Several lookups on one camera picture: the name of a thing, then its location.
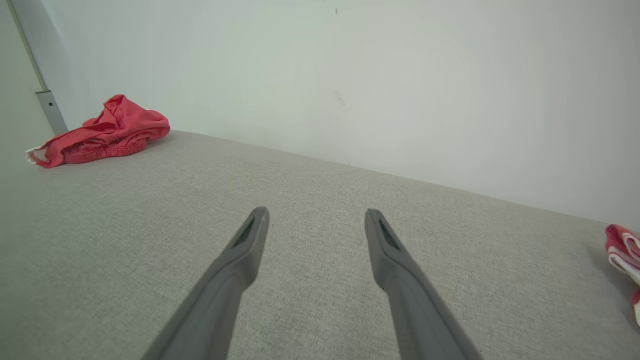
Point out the red Bulls basketball jersey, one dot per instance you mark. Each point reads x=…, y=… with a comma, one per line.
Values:
x=622, y=247

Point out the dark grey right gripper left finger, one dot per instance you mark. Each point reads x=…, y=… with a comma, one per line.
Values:
x=225, y=280

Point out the grey fabric sofa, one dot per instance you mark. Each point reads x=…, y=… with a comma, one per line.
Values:
x=320, y=200

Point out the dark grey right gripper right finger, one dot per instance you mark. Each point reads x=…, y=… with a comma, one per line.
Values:
x=415, y=305

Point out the red Bulls basketball shorts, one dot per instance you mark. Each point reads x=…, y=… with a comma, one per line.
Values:
x=110, y=132

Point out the grey metal wall trim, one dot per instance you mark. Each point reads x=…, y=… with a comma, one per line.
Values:
x=52, y=111

